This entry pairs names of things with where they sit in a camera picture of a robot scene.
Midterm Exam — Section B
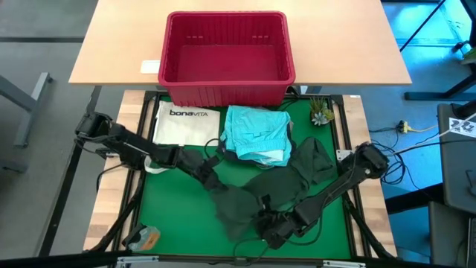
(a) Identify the dark grey equipment case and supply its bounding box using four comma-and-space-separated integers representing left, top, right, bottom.
437, 100, 476, 215
427, 200, 476, 268

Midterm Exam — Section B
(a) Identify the black metal desk base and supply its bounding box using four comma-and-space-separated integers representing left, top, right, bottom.
399, 0, 476, 101

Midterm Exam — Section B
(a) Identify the white paper tag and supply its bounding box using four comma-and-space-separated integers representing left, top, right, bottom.
448, 117, 476, 135

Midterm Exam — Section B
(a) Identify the light wooden desk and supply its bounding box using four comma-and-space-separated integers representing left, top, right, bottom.
68, 0, 413, 87

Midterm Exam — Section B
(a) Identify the black cable bundle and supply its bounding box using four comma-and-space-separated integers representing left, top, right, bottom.
370, 139, 408, 187

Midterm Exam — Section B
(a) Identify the black camera cable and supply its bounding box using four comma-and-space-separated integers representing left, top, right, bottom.
202, 137, 221, 159

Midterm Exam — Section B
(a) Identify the grey metal desk leg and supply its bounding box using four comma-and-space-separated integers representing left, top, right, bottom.
0, 71, 54, 148

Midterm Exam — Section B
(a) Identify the white cable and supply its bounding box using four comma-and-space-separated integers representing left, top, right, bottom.
392, 111, 476, 156

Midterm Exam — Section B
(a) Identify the black cable with tag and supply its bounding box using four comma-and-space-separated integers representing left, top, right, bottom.
232, 217, 325, 266

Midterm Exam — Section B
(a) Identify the black and orange device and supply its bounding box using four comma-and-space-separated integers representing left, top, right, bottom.
121, 224, 162, 252

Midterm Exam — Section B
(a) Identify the green table mat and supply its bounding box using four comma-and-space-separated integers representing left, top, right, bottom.
135, 95, 353, 260

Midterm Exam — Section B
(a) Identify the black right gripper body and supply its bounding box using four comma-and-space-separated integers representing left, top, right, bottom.
255, 210, 299, 250

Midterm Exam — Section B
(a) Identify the white bonavita tote bag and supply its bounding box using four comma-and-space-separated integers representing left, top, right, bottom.
144, 100, 222, 175

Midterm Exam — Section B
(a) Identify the teal garment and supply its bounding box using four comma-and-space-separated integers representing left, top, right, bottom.
219, 105, 294, 168

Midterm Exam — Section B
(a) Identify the dark green garment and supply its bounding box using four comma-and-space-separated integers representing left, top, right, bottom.
211, 136, 338, 242

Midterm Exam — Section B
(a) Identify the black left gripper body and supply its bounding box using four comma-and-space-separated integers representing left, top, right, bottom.
180, 147, 219, 184

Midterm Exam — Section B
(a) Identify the small potted succulent plant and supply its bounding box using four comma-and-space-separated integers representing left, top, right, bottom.
309, 95, 335, 127

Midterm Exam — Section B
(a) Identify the yellow power plug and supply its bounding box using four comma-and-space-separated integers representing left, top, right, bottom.
396, 119, 414, 135

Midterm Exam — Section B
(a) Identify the red plastic laundry bin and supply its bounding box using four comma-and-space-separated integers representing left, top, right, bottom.
158, 10, 297, 109

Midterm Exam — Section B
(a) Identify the white paper label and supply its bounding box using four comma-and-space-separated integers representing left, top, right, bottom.
140, 59, 161, 74

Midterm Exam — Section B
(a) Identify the black aluminium table frame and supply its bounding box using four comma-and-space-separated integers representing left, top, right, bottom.
83, 91, 399, 268

